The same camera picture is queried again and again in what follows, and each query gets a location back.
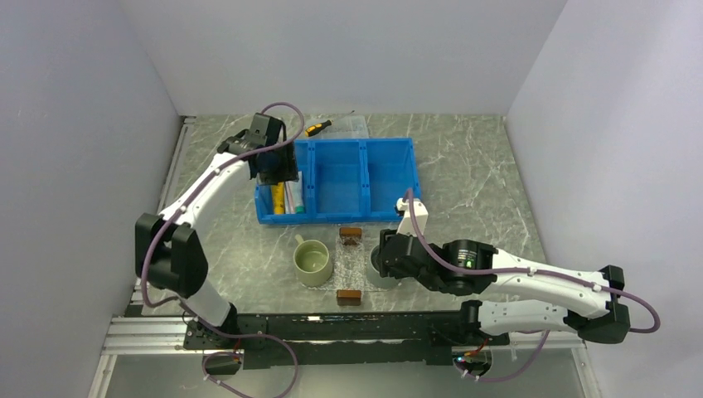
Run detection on clear toothbrush holder brown ends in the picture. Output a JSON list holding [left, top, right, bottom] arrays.
[[335, 226, 363, 307]]

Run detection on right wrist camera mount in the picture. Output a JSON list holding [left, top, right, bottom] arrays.
[[395, 197, 429, 236]]

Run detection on clear plastic organizer box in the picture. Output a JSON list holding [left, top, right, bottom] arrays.
[[303, 114, 369, 139]]

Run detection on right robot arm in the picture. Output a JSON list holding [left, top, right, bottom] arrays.
[[371, 229, 631, 344]]

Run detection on yellow toothpaste tube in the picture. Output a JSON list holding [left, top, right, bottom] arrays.
[[270, 182, 286, 215]]

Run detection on light green ceramic mug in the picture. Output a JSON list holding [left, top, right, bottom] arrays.
[[293, 235, 333, 288]]

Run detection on grey ceramic mug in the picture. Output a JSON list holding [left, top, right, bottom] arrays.
[[366, 245, 400, 289]]

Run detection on yellow black screwdriver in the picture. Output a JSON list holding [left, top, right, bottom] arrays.
[[304, 110, 355, 138]]

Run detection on white teal toothpaste tube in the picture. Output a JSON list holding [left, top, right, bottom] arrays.
[[286, 171, 305, 214]]

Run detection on blue three-compartment plastic bin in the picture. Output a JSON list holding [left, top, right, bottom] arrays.
[[254, 138, 421, 226]]

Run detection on aluminium side rail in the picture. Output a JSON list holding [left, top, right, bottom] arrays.
[[88, 116, 196, 397]]

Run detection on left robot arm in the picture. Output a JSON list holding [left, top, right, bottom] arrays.
[[134, 113, 298, 348]]

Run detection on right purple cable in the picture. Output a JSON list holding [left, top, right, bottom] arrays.
[[403, 187, 662, 384]]

